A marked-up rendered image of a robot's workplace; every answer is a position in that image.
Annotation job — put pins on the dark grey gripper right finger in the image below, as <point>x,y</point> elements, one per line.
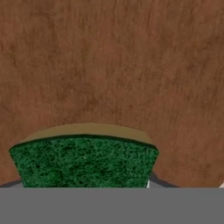
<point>159,183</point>

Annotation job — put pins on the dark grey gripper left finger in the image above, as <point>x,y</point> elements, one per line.
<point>13,184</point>

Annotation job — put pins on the green and yellow sponge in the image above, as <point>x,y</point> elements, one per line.
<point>84,160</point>

